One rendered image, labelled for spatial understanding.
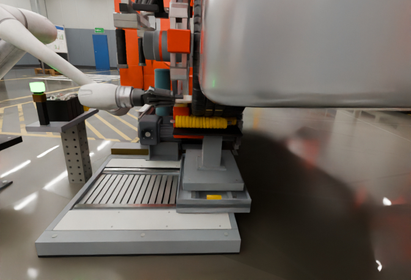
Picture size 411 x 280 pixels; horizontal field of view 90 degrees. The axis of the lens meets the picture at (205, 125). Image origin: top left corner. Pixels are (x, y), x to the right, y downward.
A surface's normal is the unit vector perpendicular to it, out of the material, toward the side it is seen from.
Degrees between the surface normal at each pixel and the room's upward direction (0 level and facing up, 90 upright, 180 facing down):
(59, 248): 90
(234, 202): 90
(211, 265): 0
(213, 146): 90
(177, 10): 90
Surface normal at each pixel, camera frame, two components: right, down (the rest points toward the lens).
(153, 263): 0.04, -0.95
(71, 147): 0.06, 0.30
